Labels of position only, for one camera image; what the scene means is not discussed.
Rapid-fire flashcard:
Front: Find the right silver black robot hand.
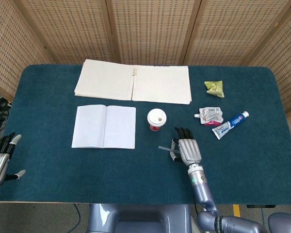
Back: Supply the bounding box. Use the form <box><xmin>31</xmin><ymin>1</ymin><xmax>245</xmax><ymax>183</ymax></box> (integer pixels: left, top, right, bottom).
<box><xmin>170</xmin><ymin>127</ymin><xmax>202</xmax><ymax>166</ymax></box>

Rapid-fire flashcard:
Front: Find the transparent plastic straw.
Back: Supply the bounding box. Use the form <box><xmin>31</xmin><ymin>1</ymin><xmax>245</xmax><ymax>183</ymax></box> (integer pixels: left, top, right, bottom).
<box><xmin>158</xmin><ymin>145</ymin><xmax>180</xmax><ymax>154</ymax></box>

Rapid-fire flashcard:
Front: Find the red paper cup white lid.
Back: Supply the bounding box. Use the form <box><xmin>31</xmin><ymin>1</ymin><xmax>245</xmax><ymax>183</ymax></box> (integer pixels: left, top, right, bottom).
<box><xmin>146</xmin><ymin>108</ymin><xmax>167</xmax><ymax>132</ymax></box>

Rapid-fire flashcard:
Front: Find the squeezed silver spout pouch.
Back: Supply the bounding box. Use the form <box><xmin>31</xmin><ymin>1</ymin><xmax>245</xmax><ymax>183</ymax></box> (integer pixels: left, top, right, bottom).
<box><xmin>194</xmin><ymin>107</ymin><xmax>224</xmax><ymax>126</ymax></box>

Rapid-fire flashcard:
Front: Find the blue white toothpaste tube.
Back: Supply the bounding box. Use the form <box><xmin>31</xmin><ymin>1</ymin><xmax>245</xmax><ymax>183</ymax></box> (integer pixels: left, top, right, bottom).
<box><xmin>211</xmin><ymin>111</ymin><xmax>250</xmax><ymax>140</ymax></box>

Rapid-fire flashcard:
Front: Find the crumpled green wrapper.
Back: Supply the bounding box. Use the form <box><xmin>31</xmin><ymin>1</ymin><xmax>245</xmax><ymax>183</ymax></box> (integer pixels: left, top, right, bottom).
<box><xmin>204</xmin><ymin>80</ymin><xmax>226</xmax><ymax>98</ymax></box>

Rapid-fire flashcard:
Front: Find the large cream spiral notebook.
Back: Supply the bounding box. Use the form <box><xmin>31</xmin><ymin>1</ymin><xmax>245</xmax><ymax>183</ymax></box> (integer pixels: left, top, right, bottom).
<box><xmin>74</xmin><ymin>59</ymin><xmax>193</xmax><ymax>105</ymax></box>

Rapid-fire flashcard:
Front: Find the small white lined notebook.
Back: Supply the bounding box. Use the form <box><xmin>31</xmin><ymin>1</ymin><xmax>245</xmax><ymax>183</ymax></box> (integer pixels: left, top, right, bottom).
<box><xmin>71</xmin><ymin>104</ymin><xmax>137</xmax><ymax>150</ymax></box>

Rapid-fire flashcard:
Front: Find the grey robot torso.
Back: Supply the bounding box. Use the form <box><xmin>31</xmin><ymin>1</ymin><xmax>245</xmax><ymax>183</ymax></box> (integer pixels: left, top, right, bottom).
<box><xmin>86</xmin><ymin>203</ymin><xmax>193</xmax><ymax>233</ymax></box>

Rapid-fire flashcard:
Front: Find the teal table mat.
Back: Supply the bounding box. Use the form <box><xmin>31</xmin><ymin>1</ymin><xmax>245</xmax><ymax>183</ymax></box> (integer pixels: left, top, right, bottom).
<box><xmin>0</xmin><ymin>64</ymin><xmax>291</xmax><ymax>204</ymax></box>

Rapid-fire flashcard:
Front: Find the woven bamboo folding screen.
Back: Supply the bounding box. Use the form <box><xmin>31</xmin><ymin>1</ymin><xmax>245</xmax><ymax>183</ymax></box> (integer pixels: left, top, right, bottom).
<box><xmin>0</xmin><ymin>0</ymin><xmax>291</xmax><ymax>149</ymax></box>

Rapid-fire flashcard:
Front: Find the black under-table bracket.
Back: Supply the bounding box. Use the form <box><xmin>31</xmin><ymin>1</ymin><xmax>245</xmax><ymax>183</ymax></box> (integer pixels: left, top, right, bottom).
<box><xmin>246</xmin><ymin>204</ymin><xmax>276</xmax><ymax>209</ymax></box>

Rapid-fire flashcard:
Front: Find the blue floor cable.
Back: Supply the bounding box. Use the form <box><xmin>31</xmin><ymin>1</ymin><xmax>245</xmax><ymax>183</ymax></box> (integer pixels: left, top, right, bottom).
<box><xmin>72</xmin><ymin>203</ymin><xmax>81</xmax><ymax>233</ymax></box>

